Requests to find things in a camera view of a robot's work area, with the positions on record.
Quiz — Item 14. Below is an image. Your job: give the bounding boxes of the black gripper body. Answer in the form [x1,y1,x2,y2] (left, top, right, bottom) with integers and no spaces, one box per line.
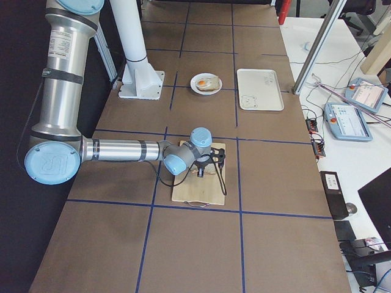
[195,147,225,170]

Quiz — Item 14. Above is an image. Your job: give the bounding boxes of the bread slice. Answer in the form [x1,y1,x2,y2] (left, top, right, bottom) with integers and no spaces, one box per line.
[191,164,216,176]
[195,76,220,92]

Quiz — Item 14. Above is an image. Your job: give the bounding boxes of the white round plate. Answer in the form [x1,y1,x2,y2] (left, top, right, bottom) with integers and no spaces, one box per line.
[190,73,222,95]

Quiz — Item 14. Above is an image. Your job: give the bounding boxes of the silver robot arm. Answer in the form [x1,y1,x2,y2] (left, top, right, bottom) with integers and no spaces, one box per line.
[24,1,225,185]

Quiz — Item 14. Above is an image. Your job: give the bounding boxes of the bread slice under egg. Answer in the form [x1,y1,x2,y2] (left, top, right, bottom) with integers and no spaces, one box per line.
[195,76,220,92]

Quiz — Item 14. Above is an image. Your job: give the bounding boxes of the wooden cutting board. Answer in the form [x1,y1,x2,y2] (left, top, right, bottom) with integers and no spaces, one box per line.
[171,140,227,206]

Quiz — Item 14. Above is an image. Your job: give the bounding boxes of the fried egg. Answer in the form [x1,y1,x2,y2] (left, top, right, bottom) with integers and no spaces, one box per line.
[196,78,211,89]

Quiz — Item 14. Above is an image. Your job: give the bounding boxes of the cream bear serving tray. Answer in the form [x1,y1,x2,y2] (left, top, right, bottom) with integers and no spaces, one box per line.
[236,68,284,111]

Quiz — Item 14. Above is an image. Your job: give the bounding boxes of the black power strip far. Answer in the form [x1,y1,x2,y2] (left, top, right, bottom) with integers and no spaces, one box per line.
[305,118,318,134]

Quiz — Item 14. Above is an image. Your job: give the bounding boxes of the black power strip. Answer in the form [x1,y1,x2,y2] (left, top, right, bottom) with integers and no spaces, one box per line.
[310,134,326,159]
[305,118,318,134]

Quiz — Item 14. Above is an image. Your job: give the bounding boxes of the black power strip near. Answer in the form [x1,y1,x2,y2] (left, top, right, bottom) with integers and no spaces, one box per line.
[310,134,326,159]

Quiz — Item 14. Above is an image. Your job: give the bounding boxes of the black box with label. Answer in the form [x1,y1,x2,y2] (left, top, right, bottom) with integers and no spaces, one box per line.
[320,171,349,220]

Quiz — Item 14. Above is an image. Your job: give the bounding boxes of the near teach pendant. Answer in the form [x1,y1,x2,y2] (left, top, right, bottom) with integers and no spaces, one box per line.
[324,103,373,142]

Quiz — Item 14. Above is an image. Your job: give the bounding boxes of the teach pendant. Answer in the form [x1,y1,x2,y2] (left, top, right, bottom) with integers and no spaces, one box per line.
[345,78,388,114]
[324,103,373,142]

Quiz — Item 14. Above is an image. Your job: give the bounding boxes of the black monitor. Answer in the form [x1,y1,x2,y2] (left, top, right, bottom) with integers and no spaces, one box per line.
[358,172,390,248]

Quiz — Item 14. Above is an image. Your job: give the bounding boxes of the far teach pendant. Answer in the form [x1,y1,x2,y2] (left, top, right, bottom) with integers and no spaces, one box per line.
[345,78,388,114]

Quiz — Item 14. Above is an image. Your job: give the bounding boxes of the red pipe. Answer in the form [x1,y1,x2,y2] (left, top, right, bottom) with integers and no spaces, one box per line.
[278,0,291,25]

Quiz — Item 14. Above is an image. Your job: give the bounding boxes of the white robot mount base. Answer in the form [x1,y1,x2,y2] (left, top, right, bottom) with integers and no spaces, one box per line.
[119,60,165,100]

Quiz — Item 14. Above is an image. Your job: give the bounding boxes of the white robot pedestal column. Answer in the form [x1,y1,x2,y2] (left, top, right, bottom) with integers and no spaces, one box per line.
[110,0,147,63]

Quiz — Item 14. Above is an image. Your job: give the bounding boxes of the aluminium frame post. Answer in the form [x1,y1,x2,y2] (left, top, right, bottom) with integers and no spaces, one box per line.
[292,0,347,95]

